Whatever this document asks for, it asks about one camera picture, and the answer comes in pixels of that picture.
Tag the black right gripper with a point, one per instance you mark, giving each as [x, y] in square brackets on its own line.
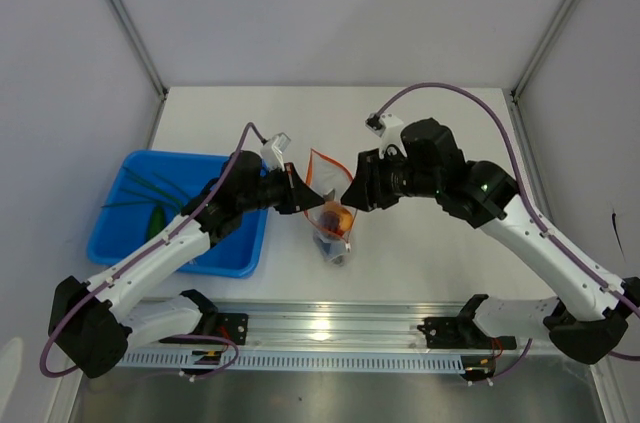
[367, 186]

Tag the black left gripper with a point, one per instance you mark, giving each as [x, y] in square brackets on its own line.
[297, 195]

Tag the clear zip bag orange zipper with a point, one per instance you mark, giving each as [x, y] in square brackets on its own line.
[324, 174]

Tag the grey toy fish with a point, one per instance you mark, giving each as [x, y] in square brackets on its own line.
[332, 248]

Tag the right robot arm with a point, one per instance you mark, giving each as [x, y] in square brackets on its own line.
[587, 316]

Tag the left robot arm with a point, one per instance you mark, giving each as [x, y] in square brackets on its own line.
[97, 321]

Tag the green toy cucumber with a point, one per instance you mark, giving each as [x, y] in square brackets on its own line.
[156, 222]

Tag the blue plastic bin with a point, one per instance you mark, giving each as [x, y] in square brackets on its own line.
[121, 230]

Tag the green toy scallion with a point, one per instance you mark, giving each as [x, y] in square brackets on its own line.
[160, 192]

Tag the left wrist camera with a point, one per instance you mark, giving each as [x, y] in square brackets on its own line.
[272, 151]

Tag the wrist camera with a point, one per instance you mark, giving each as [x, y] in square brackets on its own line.
[272, 151]
[381, 123]

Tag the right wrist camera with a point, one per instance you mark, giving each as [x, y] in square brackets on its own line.
[381, 123]

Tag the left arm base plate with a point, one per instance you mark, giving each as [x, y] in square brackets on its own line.
[231, 326]

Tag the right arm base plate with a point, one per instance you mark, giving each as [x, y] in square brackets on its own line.
[445, 333]

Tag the white slotted cable duct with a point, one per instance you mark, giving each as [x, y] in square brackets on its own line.
[186, 359]

